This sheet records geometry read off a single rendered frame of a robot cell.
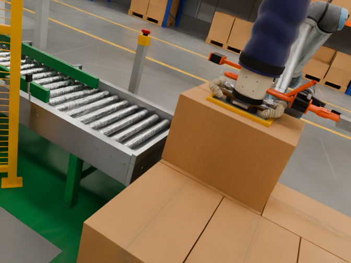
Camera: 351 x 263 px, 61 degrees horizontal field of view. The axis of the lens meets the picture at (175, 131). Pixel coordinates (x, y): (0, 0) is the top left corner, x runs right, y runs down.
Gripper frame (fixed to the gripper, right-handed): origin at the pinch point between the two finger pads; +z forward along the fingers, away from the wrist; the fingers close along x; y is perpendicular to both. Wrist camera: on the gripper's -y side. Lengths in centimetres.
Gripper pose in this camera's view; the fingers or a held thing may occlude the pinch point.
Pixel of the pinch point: (305, 105)
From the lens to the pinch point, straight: 158.5
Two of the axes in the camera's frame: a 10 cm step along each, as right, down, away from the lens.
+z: -4.4, 3.0, -8.5
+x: 2.7, -8.6, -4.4
